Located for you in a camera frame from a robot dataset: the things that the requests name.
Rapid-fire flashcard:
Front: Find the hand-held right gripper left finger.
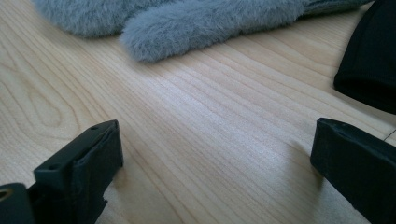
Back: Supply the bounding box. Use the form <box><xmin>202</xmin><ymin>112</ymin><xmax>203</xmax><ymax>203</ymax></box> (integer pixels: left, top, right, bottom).
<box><xmin>27</xmin><ymin>119</ymin><xmax>124</xmax><ymax>224</ymax></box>

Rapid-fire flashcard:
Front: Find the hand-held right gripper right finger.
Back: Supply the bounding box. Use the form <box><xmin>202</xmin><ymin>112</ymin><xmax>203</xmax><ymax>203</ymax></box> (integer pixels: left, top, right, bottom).
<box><xmin>310</xmin><ymin>117</ymin><xmax>396</xmax><ymax>224</ymax></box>

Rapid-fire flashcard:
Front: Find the grey fluffy mitten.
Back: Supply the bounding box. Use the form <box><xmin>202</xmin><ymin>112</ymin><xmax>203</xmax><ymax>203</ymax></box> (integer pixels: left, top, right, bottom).
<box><xmin>120</xmin><ymin>0</ymin><xmax>373</xmax><ymax>63</ymax></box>
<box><xmin>31</xmin><ymin>0</ymin><xmax>176</xmax><ymax>39</ymax></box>

